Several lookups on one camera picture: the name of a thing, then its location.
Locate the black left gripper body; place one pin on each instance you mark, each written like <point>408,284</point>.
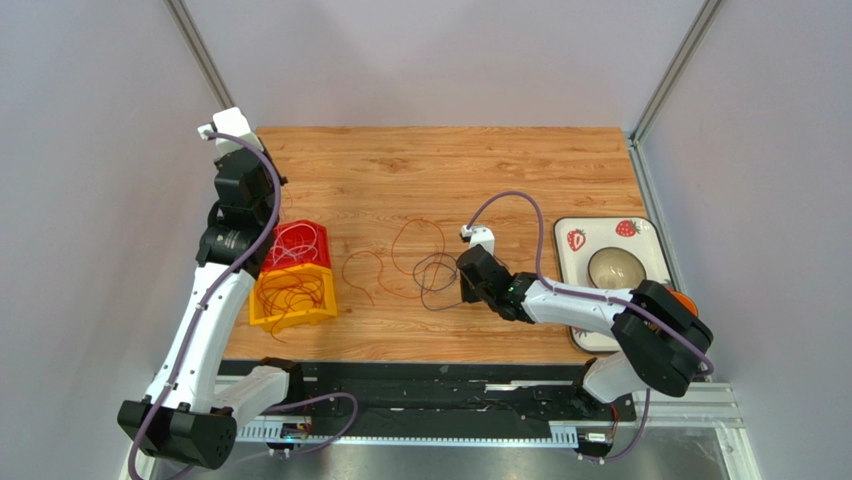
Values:
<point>269,199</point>

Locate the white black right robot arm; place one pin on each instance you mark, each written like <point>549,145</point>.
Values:
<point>662,343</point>

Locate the yellow plastic bin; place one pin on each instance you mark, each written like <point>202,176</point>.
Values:
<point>290,297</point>

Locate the red plastic bin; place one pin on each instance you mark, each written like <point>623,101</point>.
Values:
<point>297,243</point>

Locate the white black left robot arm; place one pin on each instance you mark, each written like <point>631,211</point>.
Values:
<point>181,417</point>

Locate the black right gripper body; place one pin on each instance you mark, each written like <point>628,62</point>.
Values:
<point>470,275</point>

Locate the orange round object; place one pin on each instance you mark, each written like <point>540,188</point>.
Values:
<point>686,301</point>

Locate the beige ceramic bowl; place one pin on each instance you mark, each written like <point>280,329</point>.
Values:
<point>615,268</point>

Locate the strawberry pattern tray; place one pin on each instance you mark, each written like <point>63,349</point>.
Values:
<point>578,238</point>

